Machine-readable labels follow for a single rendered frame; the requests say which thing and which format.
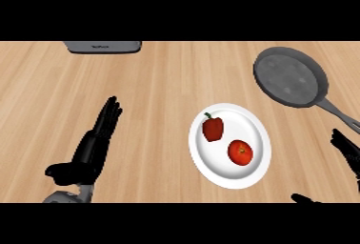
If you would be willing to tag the red tomato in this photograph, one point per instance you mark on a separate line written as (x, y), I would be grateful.
(240, 152)

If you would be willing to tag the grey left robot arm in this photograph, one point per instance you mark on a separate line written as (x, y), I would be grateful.
(70, 195)

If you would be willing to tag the grey appliance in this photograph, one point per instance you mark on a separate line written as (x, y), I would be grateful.
(104, 47)

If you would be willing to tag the red bell pepper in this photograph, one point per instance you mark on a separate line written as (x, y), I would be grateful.
(213, 128)

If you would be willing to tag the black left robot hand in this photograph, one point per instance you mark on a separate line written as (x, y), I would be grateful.
(92, 149)

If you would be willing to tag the white oval plate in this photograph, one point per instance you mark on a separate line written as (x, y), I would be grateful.
(230, 145)

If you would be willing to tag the grey frying pan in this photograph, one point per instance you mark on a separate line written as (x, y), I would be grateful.
(291, 77)

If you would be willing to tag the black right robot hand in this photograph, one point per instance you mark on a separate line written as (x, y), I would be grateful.
(349, 149)

